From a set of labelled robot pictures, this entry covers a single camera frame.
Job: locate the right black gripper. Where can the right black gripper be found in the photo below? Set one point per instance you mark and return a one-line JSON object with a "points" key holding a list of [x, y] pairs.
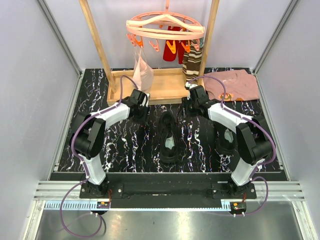
{"points": [[185, 103]]}

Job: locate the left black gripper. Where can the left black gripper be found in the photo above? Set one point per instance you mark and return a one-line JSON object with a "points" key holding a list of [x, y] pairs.
{"points": [[144, 119]]}

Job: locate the black shoe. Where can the black shoe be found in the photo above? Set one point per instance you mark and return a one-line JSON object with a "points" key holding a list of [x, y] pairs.
{"points": [[167, 135], [226, 141]]}

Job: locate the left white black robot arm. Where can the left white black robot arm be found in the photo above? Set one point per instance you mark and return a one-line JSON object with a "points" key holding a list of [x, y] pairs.
{"points": [[88, 135]]}

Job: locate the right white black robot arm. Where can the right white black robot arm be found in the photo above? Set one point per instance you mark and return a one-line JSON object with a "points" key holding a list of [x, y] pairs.
{"points": [[252, 135]]}

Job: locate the pink hanging bra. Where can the pink hanging bra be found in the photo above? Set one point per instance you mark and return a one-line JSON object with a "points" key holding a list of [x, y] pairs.
{"points": [[143, 74]]}

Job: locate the brown striped hanging sock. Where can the brown striped hanging sock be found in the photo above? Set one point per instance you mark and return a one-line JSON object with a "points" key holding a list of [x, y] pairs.
{"points": [[192, 61]]}

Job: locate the pink folded t-shirt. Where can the pink folded t-shirt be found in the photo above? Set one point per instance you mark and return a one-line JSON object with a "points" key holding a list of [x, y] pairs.
{"points": [[232, 85]]}

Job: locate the red hanging sock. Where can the red hanging sock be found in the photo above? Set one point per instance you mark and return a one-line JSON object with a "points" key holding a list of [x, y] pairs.
{"points": [[171, 51]]}

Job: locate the pink round clip hanger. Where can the pink round clip hanger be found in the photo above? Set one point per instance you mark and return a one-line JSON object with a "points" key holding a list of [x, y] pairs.
{"points": [[163, 25]]}

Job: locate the left orange connector box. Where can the left orange connector box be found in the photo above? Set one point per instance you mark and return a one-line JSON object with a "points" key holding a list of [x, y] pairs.
{"points": [[103, 204]]}

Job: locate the orange connector box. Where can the orange connector box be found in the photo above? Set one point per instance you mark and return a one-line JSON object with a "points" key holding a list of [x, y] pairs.
{"points": [[238, 206], [103, 204]]}

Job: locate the right orange connector box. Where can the right orange connector box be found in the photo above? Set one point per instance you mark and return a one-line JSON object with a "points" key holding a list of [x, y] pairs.
{"points": [[238, 206]]}

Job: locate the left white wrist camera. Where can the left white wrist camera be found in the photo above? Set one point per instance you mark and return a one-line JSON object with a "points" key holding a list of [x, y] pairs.
{"points": [[146, 99]]}

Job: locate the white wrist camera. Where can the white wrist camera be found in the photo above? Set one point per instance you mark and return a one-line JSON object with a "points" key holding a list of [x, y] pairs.
{"points": [[189, 86], [146, 99]]}

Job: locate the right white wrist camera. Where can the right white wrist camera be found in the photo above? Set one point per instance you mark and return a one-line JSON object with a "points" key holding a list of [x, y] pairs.
{"points": [[189, 86]]}

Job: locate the wooden drying rack frame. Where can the wooden drying rack frame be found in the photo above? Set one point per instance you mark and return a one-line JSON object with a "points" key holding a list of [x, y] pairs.
{"points": [[168, 85]]}

